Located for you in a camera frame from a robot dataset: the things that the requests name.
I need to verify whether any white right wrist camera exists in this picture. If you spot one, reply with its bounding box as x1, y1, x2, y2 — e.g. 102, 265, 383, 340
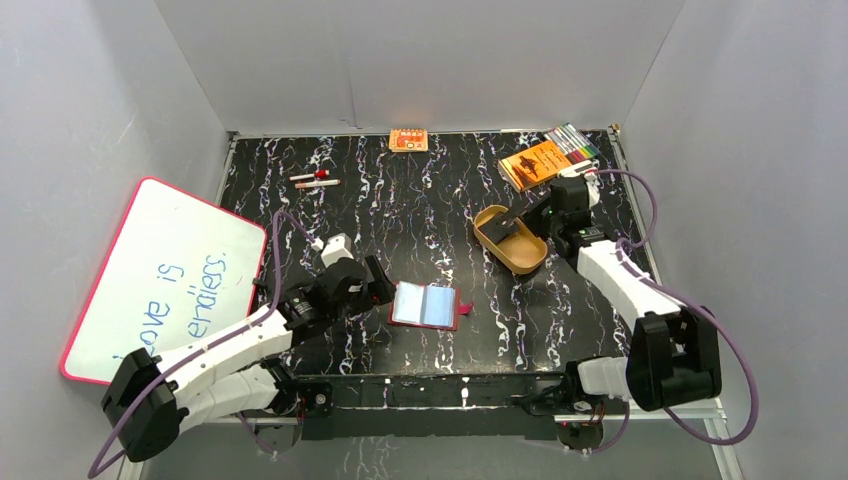
583, 172, 600, 208

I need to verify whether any orange white marker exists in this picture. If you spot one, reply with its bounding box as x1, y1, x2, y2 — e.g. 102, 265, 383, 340
295, 179, 341, 189

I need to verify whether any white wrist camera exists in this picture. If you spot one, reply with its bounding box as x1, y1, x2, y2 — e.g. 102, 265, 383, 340
583, 172, 600, 208
310, 233, 354, 267

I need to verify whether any white whiteboard eraser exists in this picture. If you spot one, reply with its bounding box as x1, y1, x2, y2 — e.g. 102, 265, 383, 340
558, 160, 598, 181

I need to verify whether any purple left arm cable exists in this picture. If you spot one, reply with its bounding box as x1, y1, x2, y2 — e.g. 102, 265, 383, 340
87, 210, 319, 480

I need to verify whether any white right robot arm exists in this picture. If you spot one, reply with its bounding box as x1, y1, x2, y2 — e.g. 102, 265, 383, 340
521, 176, 722, 414

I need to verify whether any small orange notepad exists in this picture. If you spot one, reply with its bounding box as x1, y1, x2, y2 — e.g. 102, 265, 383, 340
388, 129, 429, 153

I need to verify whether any pink framed whiteboard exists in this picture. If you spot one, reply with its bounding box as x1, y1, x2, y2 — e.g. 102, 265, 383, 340
60, 177, 268, 384

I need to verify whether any red capped marker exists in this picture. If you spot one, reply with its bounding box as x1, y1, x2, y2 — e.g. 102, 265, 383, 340
289, 170, 329, 182

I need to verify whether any yellow oval tray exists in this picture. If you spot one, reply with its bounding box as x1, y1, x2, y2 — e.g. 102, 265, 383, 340
473, 205, 548, 275

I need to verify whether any pack of coloured markers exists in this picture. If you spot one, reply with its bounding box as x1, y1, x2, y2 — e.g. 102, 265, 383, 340
544, 123, 600, 163

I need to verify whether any black card in tray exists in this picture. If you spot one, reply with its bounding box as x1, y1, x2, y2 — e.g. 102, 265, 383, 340
479, 211, 520, 245

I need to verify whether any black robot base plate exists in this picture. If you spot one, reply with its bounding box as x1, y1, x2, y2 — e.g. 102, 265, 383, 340
231, 370, 627, 455

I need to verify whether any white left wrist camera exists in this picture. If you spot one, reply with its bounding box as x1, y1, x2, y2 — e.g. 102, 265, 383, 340
310, 233, 354, 267

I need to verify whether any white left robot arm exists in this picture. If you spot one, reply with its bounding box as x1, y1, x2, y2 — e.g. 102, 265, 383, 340
101, 255, 396, 462

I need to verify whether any red leather card holder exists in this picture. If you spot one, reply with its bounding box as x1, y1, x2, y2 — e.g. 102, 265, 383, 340
388, 281, 474, 331

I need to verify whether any orange book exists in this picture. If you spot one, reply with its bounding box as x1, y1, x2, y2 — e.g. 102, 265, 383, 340
497, 140, 572, 192

